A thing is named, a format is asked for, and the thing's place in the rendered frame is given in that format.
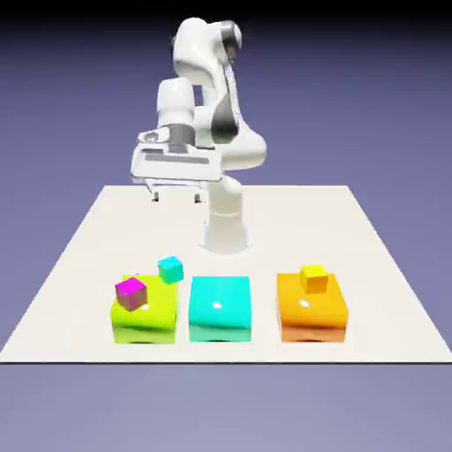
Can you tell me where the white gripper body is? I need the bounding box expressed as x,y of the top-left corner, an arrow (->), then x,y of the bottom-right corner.
129,144 -> 224,186

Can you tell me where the small cyan cube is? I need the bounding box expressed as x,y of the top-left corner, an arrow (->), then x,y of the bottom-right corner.
156,255 -> 185,285

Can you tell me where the small magenta cube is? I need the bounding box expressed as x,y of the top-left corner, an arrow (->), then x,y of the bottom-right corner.
115,275 -> 148,313

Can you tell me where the small yellow cube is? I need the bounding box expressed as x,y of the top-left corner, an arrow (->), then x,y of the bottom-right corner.
299,263 -> 328,295

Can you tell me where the large cyan box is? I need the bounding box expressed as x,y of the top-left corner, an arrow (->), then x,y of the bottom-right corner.
188,275 -> 252,343

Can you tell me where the large lime box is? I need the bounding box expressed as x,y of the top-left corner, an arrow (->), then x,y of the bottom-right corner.
109,275 -> 178,345

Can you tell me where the large orange box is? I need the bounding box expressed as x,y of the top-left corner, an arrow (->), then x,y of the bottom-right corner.
276,272 -> 350,343

